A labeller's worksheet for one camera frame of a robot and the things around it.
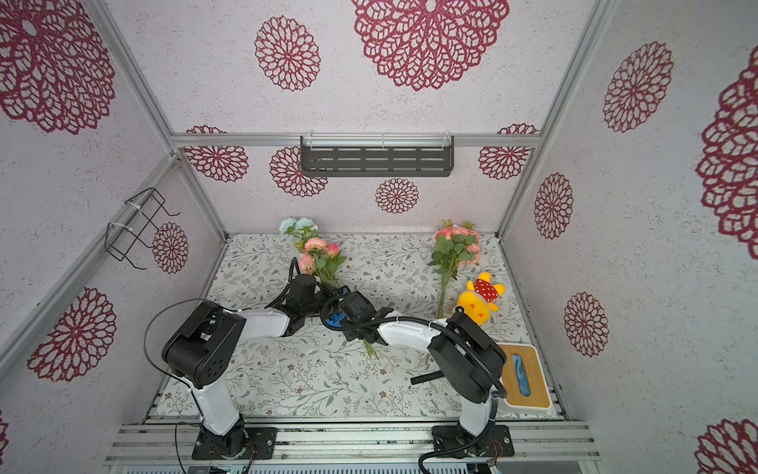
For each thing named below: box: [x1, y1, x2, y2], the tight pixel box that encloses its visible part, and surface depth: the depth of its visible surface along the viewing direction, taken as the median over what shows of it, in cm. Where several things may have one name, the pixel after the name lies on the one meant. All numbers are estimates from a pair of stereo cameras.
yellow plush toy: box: [456, 271, 506, 326], surface depth 97 cm
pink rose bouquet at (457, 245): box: [428, 220, 481, 319], surface depth 111 cm
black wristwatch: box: [409, 370, 446, 386], surface depth 87 cm
